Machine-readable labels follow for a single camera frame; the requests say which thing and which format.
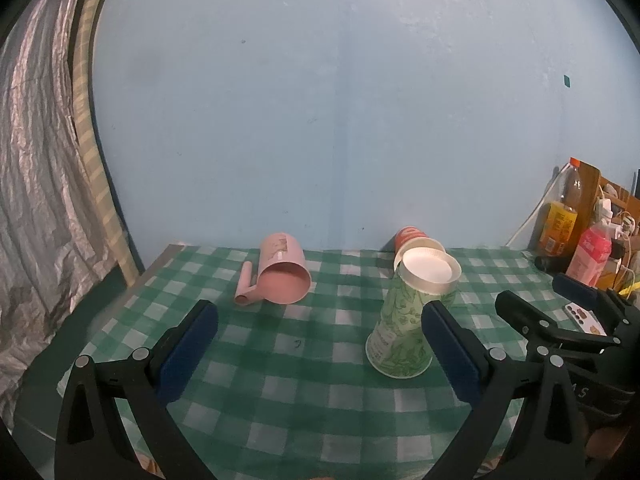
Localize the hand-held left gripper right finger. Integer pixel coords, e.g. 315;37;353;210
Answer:
421;300;587;480

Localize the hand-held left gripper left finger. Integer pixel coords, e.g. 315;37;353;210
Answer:
54;299;219;480

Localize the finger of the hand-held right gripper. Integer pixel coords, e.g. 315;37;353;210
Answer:
494;290;622;364
552;273;640;333

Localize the pink plastic cup with handle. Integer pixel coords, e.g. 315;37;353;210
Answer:
234;232;312;307

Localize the green patterned paper cup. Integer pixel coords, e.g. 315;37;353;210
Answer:
365;247;462;379

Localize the red paper cup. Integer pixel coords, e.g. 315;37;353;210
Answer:
393;225;446;272

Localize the white phone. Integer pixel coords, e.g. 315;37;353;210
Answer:
563;303;607;337

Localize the orange soda bottle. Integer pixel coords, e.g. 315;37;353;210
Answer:
536;162;584;262

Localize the wooden rack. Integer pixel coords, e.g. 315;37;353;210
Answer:
570;159;640;291

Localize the green checkered tablecloth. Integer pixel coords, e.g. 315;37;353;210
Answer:
55;244;640;480

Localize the striped cloth strip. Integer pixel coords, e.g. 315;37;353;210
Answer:
71;0;138;288

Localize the silver foil curtain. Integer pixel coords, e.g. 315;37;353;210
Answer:
0;0;118;421

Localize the white cable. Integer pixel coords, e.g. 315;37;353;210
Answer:
504;162;573;248

